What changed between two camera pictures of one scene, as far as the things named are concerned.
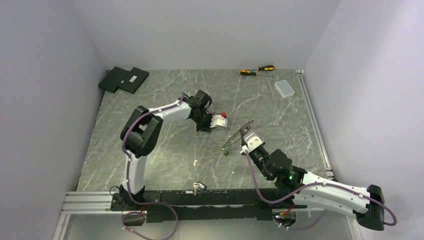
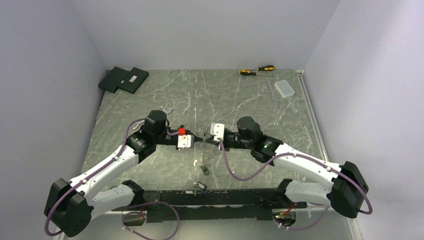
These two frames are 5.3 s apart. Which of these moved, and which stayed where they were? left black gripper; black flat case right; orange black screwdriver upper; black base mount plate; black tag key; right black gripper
Moved: right black gripper; left black gripper
Stayed: black tag key; black base mount plate; black flat case right; orange black screwdriver upper
